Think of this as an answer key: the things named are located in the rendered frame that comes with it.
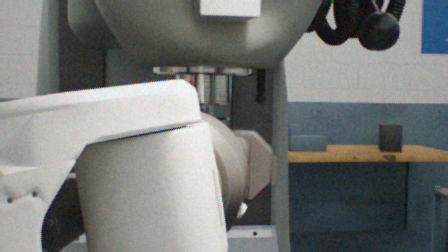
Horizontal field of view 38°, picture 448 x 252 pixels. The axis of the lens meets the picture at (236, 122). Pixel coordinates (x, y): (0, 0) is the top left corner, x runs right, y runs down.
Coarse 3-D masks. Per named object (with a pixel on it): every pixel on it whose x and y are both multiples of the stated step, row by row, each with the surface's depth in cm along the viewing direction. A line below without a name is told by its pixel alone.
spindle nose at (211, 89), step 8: (184, 80) 53; (192, 80) 53; (200, 80) 53; (208, 80) 53; (216, 80) 53; (224, 80) 53; (200, 88) 53; (208, 88) 53; (216, 88) 53; (224, 88) 53; (200, 96) 53; (208, 96) 53; (216, 96) 53; (224, 96) 53; (200, 104) 53; (208, 104) 53; (216, 104) 53; (224, 104) 54
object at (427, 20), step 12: (432, 0) 506; (444, 0) 508; (432, 12) 507; (444, 12) 508; (420, 24) 505; (432, 24) 507; (444, 24) 509; (420, 36) 506; (432, 36) 508; (444, 36) 509; (420, 48) 506; (432, 48) 508; (444, 48) 510
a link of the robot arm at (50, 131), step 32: (64, 96) 26; (96, 96) 27; (128, 96) 28; (160, 96) 29; (192, 96) 31; (0, 128) 25; (32, 128) 25; (64, 128) 26; (96, 128) 27; (128, 128) 28; (160, 128) 29; (0, 160) 24; (32, 160) 24; (64, 160) 25; (0, 192) 23; (32, 192) 24; (0, 224) 23; (32, 224) 24
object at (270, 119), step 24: (48, 0) 88; (48, 24) 88; (48, 48) 89; (72, 48) 88; (96, 48) 89; (48, 72) 89; (72, 72) 88; (96, 72) 89; (120, 72) 90; (144, 72) 91; (240, 96) 93; (240, 120) 93; (264, 120) 94; (72, 168) 89; (264, 192) 94; (264, 216) 94; (288, 216) 100; (288, 240) 100
